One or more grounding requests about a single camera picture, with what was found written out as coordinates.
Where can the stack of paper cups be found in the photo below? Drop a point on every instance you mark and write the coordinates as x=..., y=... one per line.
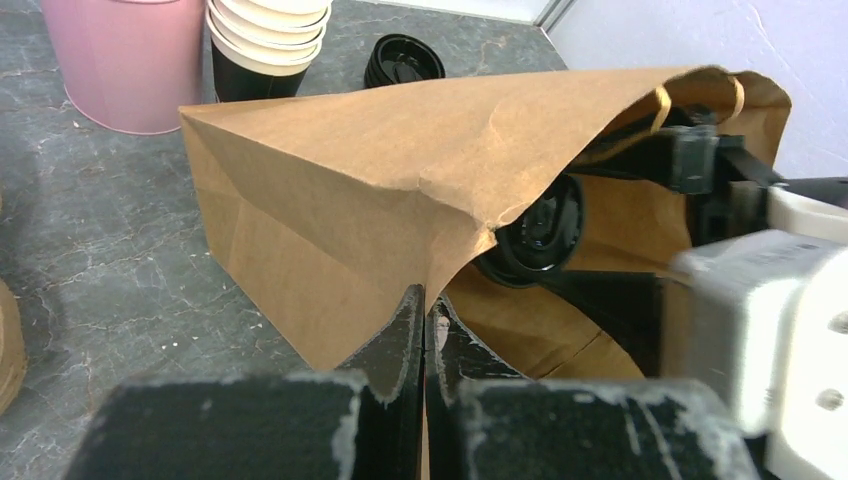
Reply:
x=263, y=49

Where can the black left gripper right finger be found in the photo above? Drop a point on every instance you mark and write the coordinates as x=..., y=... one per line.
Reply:
x=488, y=421

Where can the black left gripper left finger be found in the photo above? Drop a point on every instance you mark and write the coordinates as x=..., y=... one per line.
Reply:
x=362, y=420

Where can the stack of black lids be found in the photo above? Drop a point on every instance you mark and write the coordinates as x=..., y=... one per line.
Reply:
x=399, y=58

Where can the black paper coffee cup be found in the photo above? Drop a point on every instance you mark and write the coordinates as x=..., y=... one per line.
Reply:
x=536, y=232

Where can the brown paper takeout bag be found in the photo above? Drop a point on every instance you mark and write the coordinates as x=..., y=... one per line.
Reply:
x=325, y=209

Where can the black plastic cup lid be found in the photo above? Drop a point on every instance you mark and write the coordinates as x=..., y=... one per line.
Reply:
x=540, y=228

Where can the brown cardboard cup carriers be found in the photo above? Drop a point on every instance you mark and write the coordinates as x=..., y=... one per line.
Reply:
x=13, y=353

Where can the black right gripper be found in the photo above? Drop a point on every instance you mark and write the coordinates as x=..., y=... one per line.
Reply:
x=729, y=191

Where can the pink metal utensil cup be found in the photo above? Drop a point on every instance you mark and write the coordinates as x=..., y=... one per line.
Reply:
x=129, y=65

